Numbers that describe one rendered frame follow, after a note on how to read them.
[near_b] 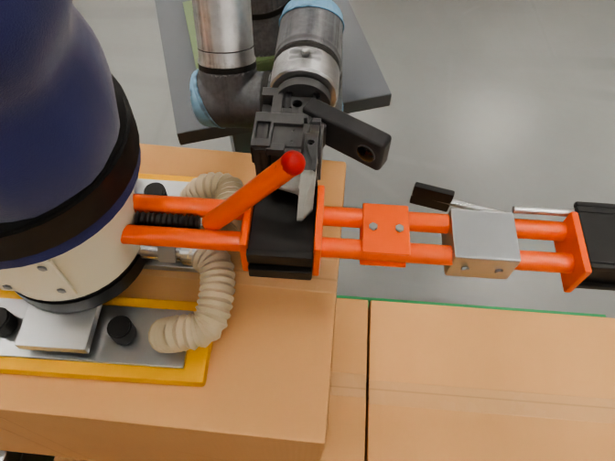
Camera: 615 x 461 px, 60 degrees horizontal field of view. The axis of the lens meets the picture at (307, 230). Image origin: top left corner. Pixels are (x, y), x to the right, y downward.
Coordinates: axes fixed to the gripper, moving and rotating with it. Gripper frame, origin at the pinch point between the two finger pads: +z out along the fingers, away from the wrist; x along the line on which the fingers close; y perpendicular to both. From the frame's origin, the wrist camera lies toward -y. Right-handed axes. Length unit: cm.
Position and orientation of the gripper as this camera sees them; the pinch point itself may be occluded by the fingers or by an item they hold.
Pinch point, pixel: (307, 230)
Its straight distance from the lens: 58.3
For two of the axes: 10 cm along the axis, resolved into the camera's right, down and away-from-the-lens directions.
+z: -0.8, 8.5, -5.2
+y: -10.0, -0.7, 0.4
